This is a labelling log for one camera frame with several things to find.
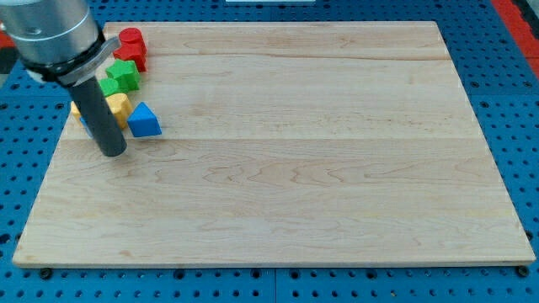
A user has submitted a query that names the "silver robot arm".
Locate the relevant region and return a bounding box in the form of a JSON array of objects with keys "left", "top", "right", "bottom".
[{"left": 1, "top": 0, "right": 120, "bottom": 87}]

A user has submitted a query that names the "wooden board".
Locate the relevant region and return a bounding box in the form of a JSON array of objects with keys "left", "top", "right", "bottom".
[{"left": 13, "top": 21, "right": 536, "bottom": 268}]

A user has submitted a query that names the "red star block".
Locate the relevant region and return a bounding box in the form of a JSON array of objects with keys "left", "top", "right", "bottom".
[{"left": 113, "top": 43, "right": 147, "bottom": 72}]

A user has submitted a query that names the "blue triangle block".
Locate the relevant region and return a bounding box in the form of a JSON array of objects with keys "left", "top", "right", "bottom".
[{"left": 127, "top": 102, "right": 162, "bottom": 137}]

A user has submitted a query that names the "green star block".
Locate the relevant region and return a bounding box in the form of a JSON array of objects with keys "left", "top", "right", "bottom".
[{"left": 105, "top": 59, "right": 141, "bottom": 93}]

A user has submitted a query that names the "green round block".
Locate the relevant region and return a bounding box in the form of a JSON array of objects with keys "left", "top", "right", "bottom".
[{"left": 99, "top": 77, "right": 123, "bottom": 97}]

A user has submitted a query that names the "yellow heart block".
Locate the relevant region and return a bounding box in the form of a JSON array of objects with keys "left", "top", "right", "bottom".
[{"left": 105, "top": 93, "right": 133, "bottom": 130}]

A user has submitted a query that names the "red cylinder block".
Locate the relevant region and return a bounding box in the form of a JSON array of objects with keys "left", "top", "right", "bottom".
[{"left": 119, "top": 27, "right": 145, "bottom": 45}]

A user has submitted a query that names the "yellow block behind rod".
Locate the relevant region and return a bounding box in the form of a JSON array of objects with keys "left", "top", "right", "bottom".
[{"left": 70, "top": 101, "right": 82, "bottom": 124}]

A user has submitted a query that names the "blue block behind rod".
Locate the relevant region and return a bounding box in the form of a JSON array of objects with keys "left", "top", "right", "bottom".
[{"left": 79, "top": 116, "right": 93, "bottom": 139}]

